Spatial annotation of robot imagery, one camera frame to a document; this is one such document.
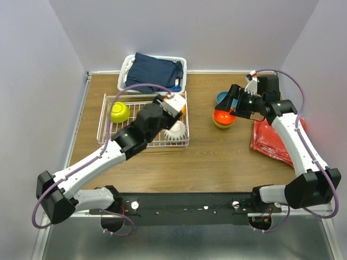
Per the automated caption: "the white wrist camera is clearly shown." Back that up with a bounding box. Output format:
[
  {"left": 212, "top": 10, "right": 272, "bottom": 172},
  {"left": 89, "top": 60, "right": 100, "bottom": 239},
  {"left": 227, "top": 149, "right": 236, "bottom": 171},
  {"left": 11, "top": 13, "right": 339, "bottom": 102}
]
[
  {"left": 245, "top": 70, "right": 258, "bottom": 95},
  {"left": 164, "top": 93, "right": 187, "bottom": 119}
]

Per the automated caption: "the dark blue folded cloth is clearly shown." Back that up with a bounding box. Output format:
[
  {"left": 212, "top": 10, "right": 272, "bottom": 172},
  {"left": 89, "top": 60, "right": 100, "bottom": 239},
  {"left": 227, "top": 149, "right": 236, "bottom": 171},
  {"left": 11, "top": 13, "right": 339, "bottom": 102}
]
[{"left": 123, "top": 53, "right": 184, "bottom": 94}]

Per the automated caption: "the lime green bowl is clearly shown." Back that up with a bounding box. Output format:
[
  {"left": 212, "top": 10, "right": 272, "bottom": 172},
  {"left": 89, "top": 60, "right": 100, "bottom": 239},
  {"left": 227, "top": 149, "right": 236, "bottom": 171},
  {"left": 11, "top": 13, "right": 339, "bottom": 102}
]
[{"left": 213, "top": 120, "right": 234, "bottom": 129}]

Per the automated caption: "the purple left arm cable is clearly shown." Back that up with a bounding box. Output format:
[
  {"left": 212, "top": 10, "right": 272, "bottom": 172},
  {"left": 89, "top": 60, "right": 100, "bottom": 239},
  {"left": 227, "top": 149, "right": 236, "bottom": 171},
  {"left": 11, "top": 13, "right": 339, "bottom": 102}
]
[{"left": 31, "top": 83, "right": 176, "bottom": 237}]

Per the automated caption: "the white plastic basket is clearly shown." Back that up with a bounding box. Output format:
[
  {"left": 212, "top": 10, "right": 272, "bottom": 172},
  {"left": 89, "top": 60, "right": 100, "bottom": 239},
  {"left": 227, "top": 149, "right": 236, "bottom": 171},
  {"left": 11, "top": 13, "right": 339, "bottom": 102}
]
[{"left": 117, "top": 53, "right": 187, "bottom": 93}]

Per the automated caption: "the aluminium frame rail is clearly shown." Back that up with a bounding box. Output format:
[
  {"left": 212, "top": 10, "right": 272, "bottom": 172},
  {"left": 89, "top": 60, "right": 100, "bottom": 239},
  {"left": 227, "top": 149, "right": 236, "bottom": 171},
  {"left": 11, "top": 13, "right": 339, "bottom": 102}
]
[{"left": 71, "top": 207, "right": 128, "bottom": 217}]

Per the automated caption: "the blue bowl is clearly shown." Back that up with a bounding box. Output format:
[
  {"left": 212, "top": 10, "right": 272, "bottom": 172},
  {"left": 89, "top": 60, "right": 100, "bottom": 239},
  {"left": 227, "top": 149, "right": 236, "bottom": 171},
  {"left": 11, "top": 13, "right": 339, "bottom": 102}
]
[{"left": 216, "top": 91, "right": 237, "bottom": 108}]

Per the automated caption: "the white black striped bowl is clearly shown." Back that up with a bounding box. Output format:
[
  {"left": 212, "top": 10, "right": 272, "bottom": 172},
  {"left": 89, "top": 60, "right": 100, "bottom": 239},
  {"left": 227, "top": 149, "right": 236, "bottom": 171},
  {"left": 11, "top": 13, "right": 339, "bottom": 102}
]
[{"left": 164, "top": 121, "right": 188, "bottom": 141}]

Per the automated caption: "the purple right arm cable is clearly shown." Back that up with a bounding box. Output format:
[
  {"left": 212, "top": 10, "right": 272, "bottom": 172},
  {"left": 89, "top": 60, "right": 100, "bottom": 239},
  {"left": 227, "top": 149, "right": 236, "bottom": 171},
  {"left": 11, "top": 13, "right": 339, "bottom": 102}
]
[{"left": 246, "top": 68, "right": 340, "bottom": 234}]

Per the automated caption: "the red orange bowl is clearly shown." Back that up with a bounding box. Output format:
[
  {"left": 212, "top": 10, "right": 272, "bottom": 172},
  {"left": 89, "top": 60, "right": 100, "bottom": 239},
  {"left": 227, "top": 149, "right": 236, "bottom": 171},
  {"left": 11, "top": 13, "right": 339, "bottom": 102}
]
[
  {"left": 213, "top": 113, "right": 236, "bottom": 128},
  {"left": 213, "top": 108, "right": 236, "bottom": 126}
]

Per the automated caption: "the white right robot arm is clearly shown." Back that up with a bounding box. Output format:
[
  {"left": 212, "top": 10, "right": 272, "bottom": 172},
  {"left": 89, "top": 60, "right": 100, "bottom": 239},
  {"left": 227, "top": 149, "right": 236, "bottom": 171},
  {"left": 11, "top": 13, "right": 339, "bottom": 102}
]
[{"left": 215, "top": 72, "right": 341, "bottom": 212}]

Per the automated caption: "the yellow orange bowl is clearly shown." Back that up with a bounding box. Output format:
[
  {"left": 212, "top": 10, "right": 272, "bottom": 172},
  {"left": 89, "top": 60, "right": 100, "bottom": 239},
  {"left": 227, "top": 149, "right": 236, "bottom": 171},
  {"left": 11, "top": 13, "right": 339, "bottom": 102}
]
[{"left": 181, "top": 105, "right": 187, "bottom": 116}]

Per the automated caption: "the red plastic bag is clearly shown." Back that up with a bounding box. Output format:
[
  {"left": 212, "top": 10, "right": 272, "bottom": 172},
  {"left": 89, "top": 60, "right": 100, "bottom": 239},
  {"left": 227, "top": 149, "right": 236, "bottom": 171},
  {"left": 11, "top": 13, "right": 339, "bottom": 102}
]
[{"left": 249, "top": 120, "right": 293, "bottom": 167}]

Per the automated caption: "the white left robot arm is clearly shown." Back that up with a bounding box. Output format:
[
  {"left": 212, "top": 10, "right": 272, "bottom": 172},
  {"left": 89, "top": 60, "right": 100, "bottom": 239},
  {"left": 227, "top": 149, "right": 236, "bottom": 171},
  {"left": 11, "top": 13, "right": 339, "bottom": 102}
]
[{"left": 36, "top": 93, "right": 186, "bottom": 224}]

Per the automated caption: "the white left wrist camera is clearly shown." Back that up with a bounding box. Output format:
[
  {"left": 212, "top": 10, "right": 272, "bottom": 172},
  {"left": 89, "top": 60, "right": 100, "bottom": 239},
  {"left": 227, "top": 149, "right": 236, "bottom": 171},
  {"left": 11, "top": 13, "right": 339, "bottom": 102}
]
[{"left": 164, "top": 93, "right": 187, "bottom": 119}]

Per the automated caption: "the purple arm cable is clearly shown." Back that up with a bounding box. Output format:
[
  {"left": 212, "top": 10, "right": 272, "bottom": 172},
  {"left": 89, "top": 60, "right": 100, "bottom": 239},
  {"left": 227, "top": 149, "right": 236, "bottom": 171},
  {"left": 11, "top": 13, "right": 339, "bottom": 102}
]
[
  {"left": 31, "top": 83, "right": 176, "bottom": 237},
  {"left": 246, "top": 68, "right": 340, "bottom": 234}
]

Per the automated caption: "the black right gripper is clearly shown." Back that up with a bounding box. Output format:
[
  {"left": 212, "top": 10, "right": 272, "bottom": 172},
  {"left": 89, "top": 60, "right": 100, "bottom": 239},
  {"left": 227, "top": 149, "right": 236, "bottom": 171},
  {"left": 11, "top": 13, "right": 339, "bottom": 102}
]
[{"left": 215, "top": 83, "right": 264, "bottom": 120}]

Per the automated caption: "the white wire dish rack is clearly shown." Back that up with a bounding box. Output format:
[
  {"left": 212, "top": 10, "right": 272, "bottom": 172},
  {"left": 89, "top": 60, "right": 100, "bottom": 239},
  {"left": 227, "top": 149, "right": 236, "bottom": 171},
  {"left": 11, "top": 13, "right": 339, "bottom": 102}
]
[{"left": 97, "top": 93, "right": 190, "bottom": 148}]

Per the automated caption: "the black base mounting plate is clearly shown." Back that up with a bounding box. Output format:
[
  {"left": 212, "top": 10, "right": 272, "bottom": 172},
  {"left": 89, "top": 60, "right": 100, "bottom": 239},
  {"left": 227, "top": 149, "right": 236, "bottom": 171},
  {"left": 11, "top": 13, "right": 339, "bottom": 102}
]
[{"left": 89, "top": 192, "right": 285, "bottom": 227}]

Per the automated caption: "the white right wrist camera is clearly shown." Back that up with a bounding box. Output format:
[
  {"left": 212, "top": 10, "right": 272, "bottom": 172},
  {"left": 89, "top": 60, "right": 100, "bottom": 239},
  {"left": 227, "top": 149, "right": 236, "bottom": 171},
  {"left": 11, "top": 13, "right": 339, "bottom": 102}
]
[{"left": 245, "top": 70, "right": 258, "bottom": 95}]

